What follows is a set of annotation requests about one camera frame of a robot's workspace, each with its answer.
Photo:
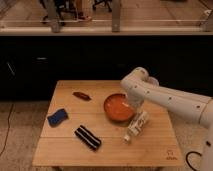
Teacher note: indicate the clear plastic bottle white label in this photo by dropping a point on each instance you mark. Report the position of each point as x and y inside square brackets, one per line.
[135, 126]

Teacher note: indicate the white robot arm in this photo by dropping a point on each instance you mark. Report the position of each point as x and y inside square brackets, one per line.
[139, 86]

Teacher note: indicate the orange ceramic bowl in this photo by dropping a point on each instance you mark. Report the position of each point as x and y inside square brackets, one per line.
[117, 108]

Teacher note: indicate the brown chocolate bar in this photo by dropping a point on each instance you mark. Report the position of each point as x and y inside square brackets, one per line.
[82, 96]

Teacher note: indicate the wooden table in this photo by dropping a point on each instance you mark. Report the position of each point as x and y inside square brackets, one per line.
[155, 146]

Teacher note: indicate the clear plastic cup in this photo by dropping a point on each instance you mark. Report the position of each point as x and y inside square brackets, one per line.
[153, 81]

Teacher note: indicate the blue sponge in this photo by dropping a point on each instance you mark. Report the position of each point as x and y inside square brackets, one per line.
[56, 118]

